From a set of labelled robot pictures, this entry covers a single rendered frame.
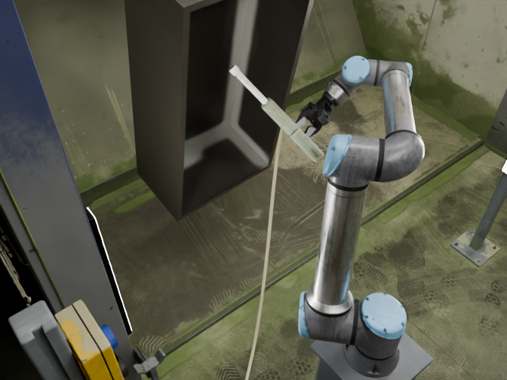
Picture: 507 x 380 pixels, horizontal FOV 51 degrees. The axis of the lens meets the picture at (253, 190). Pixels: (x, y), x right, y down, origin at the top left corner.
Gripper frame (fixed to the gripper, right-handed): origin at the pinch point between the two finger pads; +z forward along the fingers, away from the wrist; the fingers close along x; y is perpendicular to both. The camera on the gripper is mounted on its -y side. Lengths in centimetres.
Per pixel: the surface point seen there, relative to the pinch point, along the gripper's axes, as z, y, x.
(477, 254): -27, 50, -144
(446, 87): -99, 148, -106
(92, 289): 76, -43, 27
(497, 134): -96, 117, -141
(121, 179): 92, 124, 15
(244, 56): -10, 64, 24
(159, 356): 64, -75, 11
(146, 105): 33, 27, 45
